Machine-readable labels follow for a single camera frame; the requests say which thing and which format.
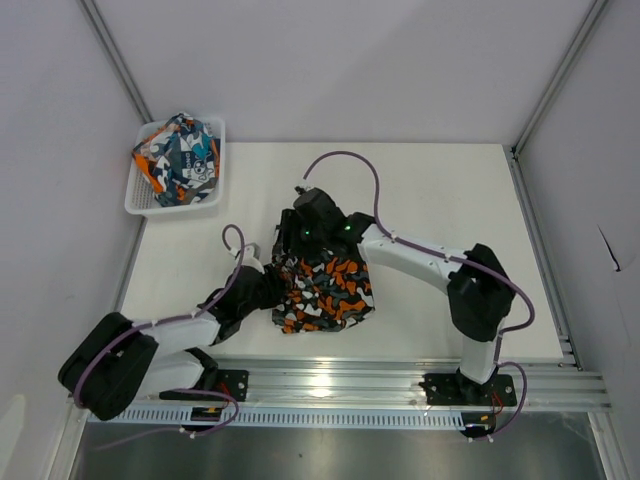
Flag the orange black camo shorts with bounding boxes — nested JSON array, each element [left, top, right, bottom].
[[271, 246, 375, 334]]

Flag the blue orange patterned shorts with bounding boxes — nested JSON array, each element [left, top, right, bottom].
[[132, 112, 221, 207]]

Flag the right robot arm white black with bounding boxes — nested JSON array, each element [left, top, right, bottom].
[[272, 188, 515, 385]]

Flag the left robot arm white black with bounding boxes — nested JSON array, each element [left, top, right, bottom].
[[57, 265, 286, 421]]

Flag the white plastic basket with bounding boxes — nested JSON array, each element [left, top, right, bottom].
[[125, 115, 227, 219]]

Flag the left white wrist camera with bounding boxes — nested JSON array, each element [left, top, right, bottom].
[[235, 242, 265, 274]]

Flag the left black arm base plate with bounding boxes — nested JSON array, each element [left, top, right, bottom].
[[159, 369, 250, 402]]

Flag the white slotted cable duct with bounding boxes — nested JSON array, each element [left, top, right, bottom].
[[112, 405, 465, 431]]

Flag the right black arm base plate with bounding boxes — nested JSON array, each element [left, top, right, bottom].
[[418, 371, 518, 407]]

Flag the aluminium mounting rail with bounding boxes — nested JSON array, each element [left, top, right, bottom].
[[66, 353, 612, 413]]

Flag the left aluminium frame post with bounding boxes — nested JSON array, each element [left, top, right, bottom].
[[77, 0, 153, 124]]

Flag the aluminium frame post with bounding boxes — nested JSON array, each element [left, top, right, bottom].
[[510, 0, 612, 159], [77, 0, 153, 124]]

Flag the right aluminium frame post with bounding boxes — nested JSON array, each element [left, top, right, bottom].
[[510, 0, 612, 159]]

